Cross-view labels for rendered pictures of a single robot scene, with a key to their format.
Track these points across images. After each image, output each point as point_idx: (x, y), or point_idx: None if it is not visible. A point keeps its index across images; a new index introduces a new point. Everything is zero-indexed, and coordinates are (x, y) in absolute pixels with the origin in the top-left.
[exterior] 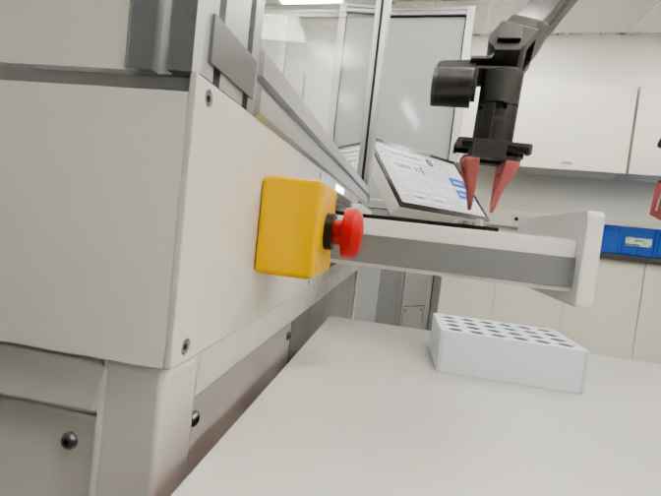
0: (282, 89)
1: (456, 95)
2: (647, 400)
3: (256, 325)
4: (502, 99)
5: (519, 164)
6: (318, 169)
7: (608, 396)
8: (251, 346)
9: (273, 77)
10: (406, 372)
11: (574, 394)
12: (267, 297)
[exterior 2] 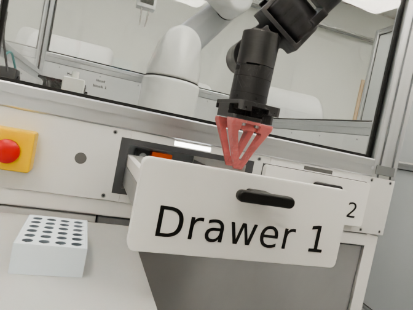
0: (14, 89)
1: (233, 64)
2: (9, 298)
3: (10, 192)
4: (238, 61)
5: (233, 120)
6: (107, 128)
7: (10, 283)
8: (5, 200)
9: (0, 86)
10: (16, 232)
11: (6, 270)
12: (13, 180)
